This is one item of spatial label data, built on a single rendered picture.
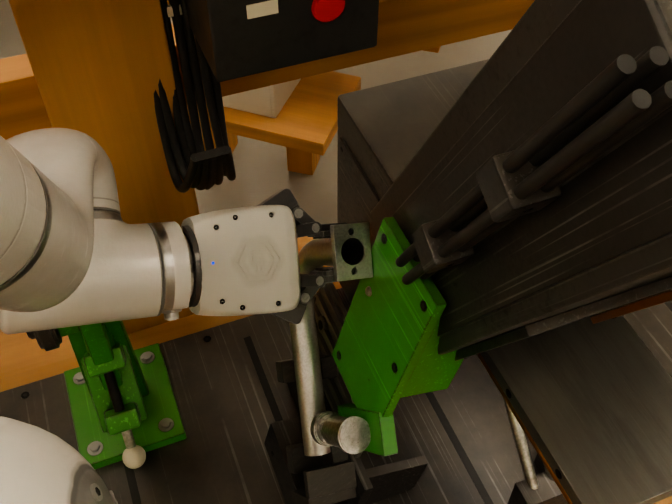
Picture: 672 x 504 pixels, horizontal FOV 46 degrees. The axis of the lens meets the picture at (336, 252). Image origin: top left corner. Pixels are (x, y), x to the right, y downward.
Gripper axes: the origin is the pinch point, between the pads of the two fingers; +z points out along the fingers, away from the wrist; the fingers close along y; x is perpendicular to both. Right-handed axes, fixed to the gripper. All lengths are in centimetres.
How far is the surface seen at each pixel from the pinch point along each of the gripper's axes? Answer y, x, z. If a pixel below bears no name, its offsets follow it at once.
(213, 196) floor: 14, 180, 44
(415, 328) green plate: -7.2, -9.7, 2.7
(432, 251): 0.3, -20.2, -1.6
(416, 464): -26.0, 7.8, 12.1
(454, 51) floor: 66, 191, 151
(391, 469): -26.0, 7.9, 8.8
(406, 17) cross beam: 28.9, 18.3, 21.7
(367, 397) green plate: -15.4, 1.1, 2.9
